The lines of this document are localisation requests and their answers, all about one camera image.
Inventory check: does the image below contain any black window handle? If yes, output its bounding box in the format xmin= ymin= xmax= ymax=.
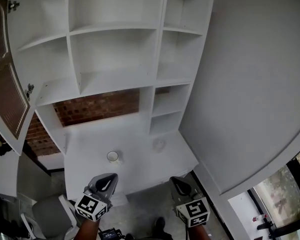
xmin=256 ymin=220 xmax=275 ymax=231

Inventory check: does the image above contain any brown louvred cabinet door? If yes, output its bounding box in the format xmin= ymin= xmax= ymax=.
xmin=0 ymin=0 xmax=35 ymax=156

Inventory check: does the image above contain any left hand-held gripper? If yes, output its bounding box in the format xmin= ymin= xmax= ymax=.
xmin=74 ymin=172 xmax=119 ymax=222

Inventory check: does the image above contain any small red and white object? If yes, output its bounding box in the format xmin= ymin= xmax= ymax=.
xmin=251 ymin=214 xmax=269 ymax=222

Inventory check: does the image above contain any person's left forearm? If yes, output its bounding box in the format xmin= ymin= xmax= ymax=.
xmin=74 ymin=217 xmax=103 ymax=240

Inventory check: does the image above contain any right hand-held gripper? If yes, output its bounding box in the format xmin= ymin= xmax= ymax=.
xmin=169 ymin=176 xmax=211 ymax=228

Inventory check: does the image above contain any black device with screen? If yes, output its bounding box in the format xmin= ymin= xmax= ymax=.
xmin=97 ymin=227 xmax=124 ymax=240

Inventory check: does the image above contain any person's black shoe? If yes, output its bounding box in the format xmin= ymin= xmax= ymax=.
xmin=153 ymin=216 xmax=167 ymax=235

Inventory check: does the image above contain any white shelf unit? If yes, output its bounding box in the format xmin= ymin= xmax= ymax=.
xmin=6 ymin=0 xmax=217 ymax=158

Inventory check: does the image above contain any grey office chair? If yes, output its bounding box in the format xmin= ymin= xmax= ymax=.
xmin=20 ymin=193 xmax=79 ymax=240

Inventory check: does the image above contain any person's right forearm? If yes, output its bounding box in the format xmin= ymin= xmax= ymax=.
xmin=186 ymin=224 xmax=212 ymax=240

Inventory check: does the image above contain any white cup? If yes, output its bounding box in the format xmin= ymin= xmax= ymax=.
xmin=106 ymin=150 xmax=124 ymax=166

